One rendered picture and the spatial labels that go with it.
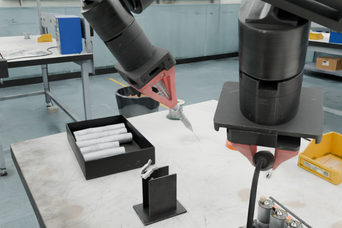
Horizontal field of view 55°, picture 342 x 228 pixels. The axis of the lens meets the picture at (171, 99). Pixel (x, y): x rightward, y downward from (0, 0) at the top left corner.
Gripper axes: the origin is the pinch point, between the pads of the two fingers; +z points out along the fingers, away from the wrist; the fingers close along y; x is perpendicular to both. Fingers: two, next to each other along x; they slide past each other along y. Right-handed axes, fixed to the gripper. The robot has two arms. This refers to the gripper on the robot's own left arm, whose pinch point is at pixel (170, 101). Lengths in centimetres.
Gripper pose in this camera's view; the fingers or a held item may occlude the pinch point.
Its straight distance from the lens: 53.8
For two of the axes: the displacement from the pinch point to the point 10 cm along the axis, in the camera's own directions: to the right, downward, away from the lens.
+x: -7.4, 6.5, -1.8
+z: 5.1, 7.1, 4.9
